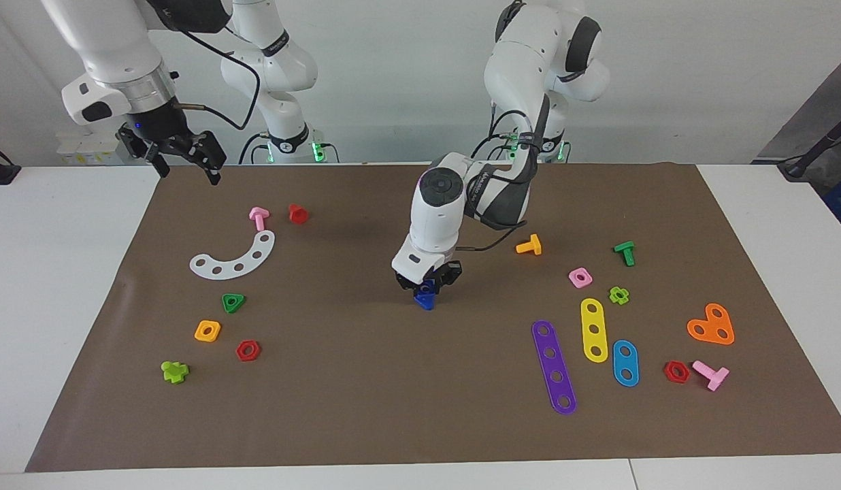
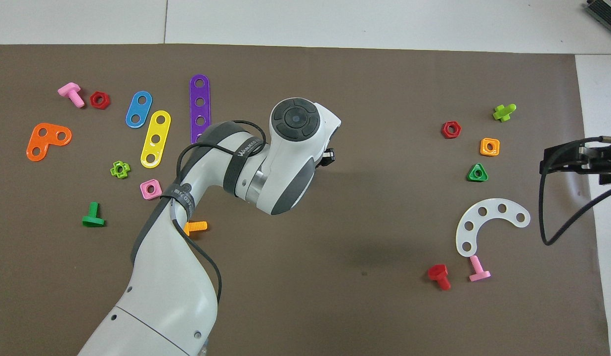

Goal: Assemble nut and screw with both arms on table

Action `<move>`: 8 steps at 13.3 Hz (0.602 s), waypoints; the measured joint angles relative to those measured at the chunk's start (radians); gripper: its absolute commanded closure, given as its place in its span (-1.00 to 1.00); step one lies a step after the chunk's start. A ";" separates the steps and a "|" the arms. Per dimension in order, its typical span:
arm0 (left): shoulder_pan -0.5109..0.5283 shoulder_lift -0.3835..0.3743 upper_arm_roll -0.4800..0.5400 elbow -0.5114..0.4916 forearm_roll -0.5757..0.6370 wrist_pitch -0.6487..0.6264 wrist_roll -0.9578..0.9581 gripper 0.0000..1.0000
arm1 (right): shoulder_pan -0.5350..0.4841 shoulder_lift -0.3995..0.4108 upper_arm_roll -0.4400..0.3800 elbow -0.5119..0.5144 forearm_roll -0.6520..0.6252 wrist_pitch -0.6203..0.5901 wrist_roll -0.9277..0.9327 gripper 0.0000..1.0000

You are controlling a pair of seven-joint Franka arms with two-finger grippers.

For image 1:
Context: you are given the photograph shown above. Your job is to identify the blue two-hole strip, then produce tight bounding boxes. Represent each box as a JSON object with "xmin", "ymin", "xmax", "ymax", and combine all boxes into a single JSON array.
[{"xmin": 612, "ymin": 340, "xmax": 640, "ymax": 388}]

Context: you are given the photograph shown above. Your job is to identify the black left base cable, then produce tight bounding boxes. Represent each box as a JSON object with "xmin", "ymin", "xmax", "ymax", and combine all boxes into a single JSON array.
[{"xmin": 469, "ymin": 133, "xmax": 511, "ymax": 162}]

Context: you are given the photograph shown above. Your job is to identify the yellow three-hole strip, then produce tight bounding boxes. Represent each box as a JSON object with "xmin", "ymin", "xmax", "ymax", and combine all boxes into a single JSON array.
[{"xmin": 580, "ymin": 298, "xmax": 609, "ymax": 363}]

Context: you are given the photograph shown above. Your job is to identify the white background box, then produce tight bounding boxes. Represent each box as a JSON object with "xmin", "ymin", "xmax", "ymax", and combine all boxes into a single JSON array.
[{"xmin": 56, "ymin": 133, "xmax": 137, "ymax": 166}]

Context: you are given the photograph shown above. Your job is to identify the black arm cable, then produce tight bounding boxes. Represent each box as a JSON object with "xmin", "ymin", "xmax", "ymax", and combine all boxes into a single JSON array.
[
  {"xmin": 455, "ymin": 102, "xmax": 552, "ymax": 253},
  {"xmin": 179, "ymin": 27, "xmax": 262, "ymax": 130}
]

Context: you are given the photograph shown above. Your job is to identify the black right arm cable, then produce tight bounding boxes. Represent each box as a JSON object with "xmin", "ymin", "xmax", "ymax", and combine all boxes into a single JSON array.
[{"xmin": 179, "ymin": 27, "xmax": 262, "ymax": 130}]

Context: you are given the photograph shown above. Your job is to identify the purple four-hole strip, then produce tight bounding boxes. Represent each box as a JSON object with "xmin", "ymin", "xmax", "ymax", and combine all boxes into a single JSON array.
[{"xmin": 531, "ymin": 320, "xmax": 578, "ymax": 416}]

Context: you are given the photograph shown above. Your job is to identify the black right base cable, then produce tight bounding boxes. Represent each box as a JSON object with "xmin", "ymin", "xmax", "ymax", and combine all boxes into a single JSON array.
[{"xmin": 238, "ymin": 131, "xmax": 269, "ymax": 165}]

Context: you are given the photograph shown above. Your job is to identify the black stand pole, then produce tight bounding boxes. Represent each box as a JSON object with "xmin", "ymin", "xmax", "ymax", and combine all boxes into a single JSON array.
[{"xmin": 778, "ymin": 109, "xmax": 841, "ymax": 182}]

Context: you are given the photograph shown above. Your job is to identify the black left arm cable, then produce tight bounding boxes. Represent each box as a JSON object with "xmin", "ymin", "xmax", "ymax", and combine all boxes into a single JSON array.
[{"xmin": 455, "ymin": 102, "xmax": 552, "ymax": 253}]

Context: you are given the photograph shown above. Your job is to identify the white curved hole strip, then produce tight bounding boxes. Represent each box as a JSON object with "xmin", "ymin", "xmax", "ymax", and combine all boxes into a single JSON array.
[{"xmin": 189, "ymin": 229, "xmax": 276, "ymax": 280}]

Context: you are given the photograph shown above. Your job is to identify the orange heart hole plate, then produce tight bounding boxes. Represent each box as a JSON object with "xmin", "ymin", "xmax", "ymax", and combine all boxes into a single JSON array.
[{"xmin": 687, "ymin": 303, "xmax": 736, "ymax": 346}]

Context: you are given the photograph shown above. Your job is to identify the black base cable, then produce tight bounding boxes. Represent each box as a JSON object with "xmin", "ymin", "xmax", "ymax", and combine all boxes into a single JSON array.
[
  {"xmin": 469, "ymin": 133, "xmax": 511, "ymax": 162},
  {"xmin": 238, "ymin": 131, "xmax": 269, "ymax": 165}
]

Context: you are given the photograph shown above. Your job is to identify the brown table mat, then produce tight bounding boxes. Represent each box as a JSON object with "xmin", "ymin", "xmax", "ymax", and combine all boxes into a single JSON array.
[{"xmin": 24, "ymin": 163, "xmax": 841, "ymax": 473}]

